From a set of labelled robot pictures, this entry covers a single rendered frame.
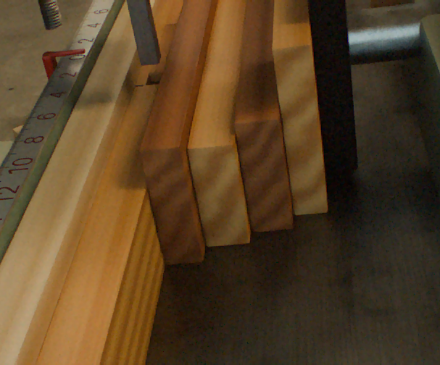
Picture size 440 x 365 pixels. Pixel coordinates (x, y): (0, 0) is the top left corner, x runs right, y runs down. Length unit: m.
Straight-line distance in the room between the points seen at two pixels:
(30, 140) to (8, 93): 2.54
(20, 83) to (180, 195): 2.61
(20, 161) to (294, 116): 0.11
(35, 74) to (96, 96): 2.59
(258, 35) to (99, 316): 0.18
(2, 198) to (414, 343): 0.15
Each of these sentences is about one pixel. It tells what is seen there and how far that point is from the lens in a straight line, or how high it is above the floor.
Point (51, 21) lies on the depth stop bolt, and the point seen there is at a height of 0.96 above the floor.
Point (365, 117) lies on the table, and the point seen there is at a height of 0.90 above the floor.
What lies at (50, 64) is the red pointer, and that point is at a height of 0.96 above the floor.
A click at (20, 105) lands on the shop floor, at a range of 2.76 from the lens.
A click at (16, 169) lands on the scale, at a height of 0.96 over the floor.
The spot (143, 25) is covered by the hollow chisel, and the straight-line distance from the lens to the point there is 0.39.
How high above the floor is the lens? 1.11
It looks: 32 degrees down
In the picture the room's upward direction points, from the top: 10 degrees counter-clockwise
